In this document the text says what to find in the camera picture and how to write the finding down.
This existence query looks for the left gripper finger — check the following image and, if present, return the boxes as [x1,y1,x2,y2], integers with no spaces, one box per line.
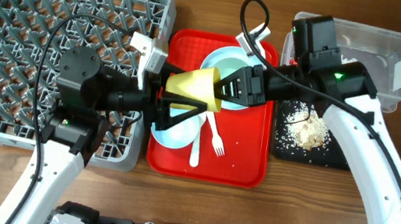
[160,61,185,83]
[150,96,209,138]

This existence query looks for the yellow plastic cup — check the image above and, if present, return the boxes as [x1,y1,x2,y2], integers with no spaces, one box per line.
[165,67,222,113]

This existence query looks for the rice and food scraps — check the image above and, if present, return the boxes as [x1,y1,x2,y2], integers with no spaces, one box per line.
[275,101,332,151]

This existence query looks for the green bowl with food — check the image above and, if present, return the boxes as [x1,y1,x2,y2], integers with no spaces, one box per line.
[213,57,261,79]

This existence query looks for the white paper napkin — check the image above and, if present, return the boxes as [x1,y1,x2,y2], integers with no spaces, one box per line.
[341,55,357,65]

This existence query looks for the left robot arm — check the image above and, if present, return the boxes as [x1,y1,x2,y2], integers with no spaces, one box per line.
[0,47,208,224]

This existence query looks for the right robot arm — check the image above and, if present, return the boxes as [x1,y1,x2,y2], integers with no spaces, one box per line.
[213,16,401,224]

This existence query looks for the black rectangular waste tray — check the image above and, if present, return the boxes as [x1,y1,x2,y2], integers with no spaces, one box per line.
[270,100,349,170]

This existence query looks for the clear plastic waste bin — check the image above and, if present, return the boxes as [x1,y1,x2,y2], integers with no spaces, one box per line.
[275,9,401,116]

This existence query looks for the grey plastic dishwasher rack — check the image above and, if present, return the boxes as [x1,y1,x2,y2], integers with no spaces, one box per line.
[0,0,179,177]

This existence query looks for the light blue round plate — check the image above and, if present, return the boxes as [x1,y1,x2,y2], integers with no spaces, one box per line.
[200,46,266,110]

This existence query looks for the white plastic spoon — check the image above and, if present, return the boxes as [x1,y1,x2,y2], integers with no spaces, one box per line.
[189,113,206,168]

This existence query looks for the red plastic serving tray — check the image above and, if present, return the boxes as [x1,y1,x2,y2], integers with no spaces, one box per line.
[146,30,273,187]

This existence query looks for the white plastic fork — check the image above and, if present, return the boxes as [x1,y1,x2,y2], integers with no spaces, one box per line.
[206,111,225,157]

